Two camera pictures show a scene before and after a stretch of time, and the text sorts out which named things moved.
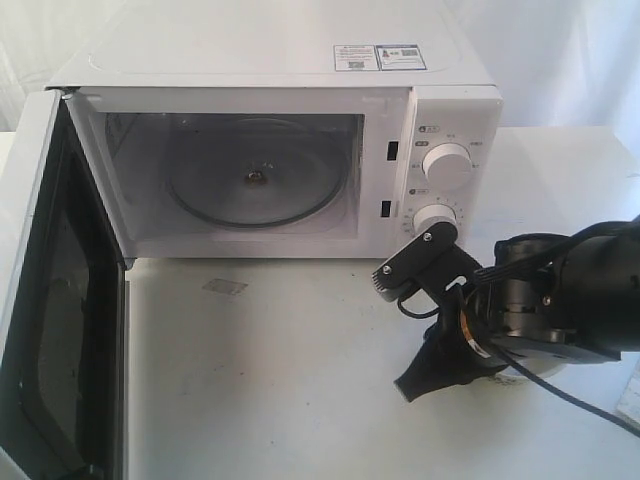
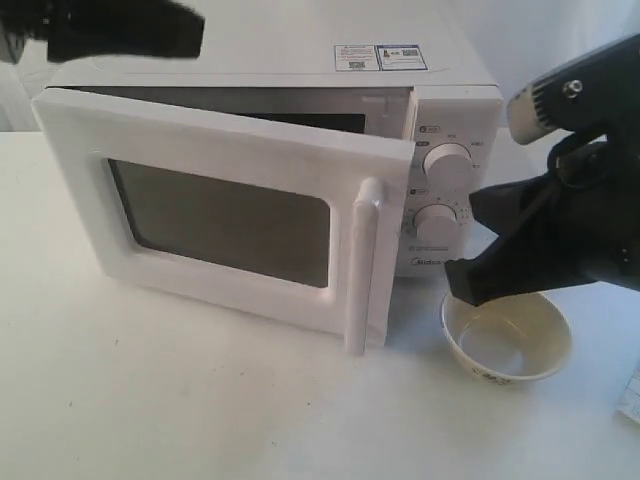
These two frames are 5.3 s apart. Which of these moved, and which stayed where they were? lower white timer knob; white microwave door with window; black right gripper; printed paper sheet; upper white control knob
Moved: black right gripper; white microwave door with window
Stayed: lower white timer knob; printed paper sheet; upper white control knob
